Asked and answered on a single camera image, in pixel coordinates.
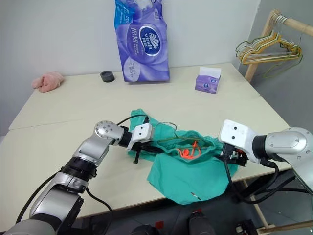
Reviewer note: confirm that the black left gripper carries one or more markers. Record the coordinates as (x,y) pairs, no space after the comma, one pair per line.
(146,146)

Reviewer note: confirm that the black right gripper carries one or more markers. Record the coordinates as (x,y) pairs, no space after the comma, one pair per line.
(232,154)

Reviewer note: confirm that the green shorts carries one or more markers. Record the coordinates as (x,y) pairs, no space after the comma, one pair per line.
(190,176)

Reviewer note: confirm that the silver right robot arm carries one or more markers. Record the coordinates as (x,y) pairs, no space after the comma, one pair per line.
(291,147)

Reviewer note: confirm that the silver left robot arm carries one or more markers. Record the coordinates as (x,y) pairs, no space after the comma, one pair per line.
(61,186)

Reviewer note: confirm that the dark rounded shape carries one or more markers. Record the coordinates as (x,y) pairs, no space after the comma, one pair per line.
(200,224)
(143,230)

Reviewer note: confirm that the small purple tissue box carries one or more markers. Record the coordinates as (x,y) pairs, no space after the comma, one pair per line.
(207,83)

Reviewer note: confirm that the black round lid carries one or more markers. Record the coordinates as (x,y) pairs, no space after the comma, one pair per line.
(107,77)

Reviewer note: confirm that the purple tissue roll pack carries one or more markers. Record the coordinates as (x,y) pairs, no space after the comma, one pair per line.
(144,49)

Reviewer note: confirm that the pink fluffy cloth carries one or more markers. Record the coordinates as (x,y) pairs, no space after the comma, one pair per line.
(47,82)

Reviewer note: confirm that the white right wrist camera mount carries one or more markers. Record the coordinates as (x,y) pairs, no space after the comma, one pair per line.
(236,134)

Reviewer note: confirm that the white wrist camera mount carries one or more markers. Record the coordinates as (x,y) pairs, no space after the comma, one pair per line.
(141,133)
(236,134)

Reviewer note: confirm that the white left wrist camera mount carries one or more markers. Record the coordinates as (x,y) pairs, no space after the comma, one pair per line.
(141,133)

